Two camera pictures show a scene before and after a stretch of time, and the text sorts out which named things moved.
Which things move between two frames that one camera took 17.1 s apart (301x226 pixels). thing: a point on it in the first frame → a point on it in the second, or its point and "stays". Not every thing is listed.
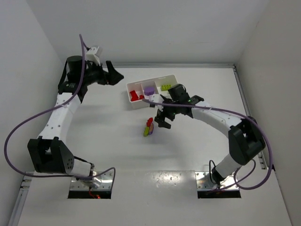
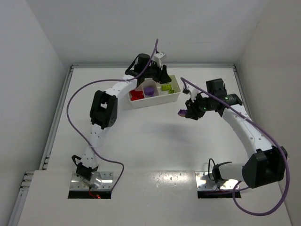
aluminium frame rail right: x=260 y=152 stays
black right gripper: x=165 y=116 → x=193 y=109
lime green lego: x=165 y=87 stays
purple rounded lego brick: x=149 y=90 stays
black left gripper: x=107 y=74 → x=159 y=74
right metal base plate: x=205 y=181 stays
